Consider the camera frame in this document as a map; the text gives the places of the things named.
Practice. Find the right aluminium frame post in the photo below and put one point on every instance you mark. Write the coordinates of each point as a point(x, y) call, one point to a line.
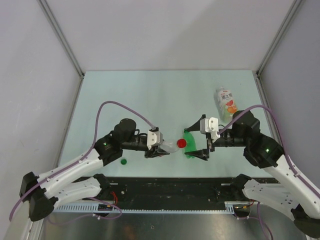
point(280, 34)

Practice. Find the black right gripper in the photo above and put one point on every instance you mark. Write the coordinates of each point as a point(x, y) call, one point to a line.
point(202, 154)

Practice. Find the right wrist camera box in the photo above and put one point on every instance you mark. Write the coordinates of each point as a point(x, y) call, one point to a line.
point(210, 126)

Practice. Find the fruit tea bottle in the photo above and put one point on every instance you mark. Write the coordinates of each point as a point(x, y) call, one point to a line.
point(226, 103)

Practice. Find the red bottle cap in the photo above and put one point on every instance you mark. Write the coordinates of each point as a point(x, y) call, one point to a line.
point(181, 143)

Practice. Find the green plastic bottle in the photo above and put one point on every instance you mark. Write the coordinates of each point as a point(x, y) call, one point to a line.
point(190, 144)

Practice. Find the white slotted cable duct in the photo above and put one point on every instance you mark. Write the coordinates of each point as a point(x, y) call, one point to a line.
point(228, 207)

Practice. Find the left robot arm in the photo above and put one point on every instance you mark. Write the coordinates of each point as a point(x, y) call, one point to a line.
point(47, 191)

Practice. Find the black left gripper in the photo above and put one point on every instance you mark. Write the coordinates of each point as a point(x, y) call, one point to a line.
point(156, 152)

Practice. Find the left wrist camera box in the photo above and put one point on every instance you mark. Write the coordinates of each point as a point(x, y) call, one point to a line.
point(154, 138)

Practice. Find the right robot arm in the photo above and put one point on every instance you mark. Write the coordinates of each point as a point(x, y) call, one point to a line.
point(301, 202)

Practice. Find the left aluminium frame post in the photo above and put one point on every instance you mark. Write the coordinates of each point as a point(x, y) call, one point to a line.
point(53, 22)

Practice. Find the aluminium frame post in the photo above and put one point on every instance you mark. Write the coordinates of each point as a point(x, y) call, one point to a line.
point(280, 34)
point(53, 22)

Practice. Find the clear bottle red label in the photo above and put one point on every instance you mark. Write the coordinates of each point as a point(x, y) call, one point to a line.
point(169, 147)

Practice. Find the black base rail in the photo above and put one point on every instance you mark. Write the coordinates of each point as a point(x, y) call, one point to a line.
point(173, 193)

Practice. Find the green bottle cap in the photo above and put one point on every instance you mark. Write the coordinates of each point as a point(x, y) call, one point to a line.
point(123, 161)

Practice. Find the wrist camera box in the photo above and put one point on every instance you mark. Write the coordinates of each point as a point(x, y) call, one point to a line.
point(154, 138)
point(210, 126)

